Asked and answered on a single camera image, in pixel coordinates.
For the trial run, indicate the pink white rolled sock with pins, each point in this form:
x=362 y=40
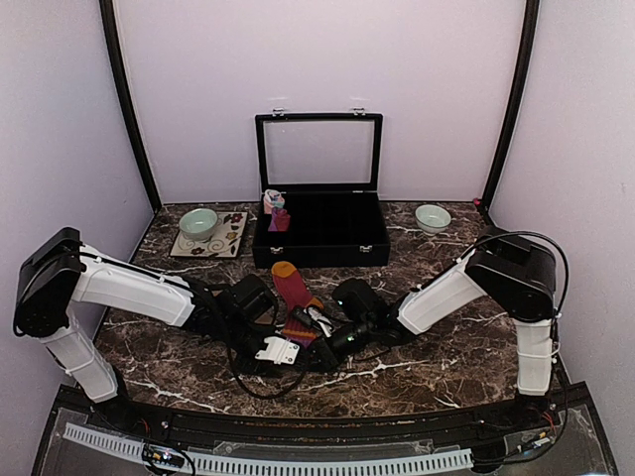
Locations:
x=273 y=201

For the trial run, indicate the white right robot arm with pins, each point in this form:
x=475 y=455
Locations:
x=516 y=269

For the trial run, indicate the magenta striped sock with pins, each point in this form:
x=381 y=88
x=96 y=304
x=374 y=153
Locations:
x=291 y=287

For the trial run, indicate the black left corner post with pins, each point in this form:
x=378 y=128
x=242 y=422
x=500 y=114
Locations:
x=127 y=108

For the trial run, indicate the black corner post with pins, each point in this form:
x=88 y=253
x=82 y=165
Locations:
x=521 y=69
x=127 y=108

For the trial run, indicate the green ceramic bowl on plate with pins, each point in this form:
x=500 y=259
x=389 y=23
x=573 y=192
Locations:
x=198 y=224

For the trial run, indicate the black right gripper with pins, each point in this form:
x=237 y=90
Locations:
x=329 y=358

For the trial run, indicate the magenta purple rolled sock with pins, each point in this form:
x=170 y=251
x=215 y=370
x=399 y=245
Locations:
x=280 y=220

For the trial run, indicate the black compartment storage box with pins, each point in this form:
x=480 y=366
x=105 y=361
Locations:
x=326 y=165

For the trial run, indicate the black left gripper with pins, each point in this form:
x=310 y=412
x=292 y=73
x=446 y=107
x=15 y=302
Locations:
x=264 y=367

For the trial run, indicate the black right corner post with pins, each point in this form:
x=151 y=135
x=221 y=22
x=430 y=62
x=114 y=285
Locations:
x=521 y=69

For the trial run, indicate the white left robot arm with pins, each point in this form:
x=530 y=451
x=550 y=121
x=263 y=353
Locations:
x=65 y=271

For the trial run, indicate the green bowl at right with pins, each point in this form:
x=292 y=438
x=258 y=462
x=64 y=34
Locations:
x=432 y=219

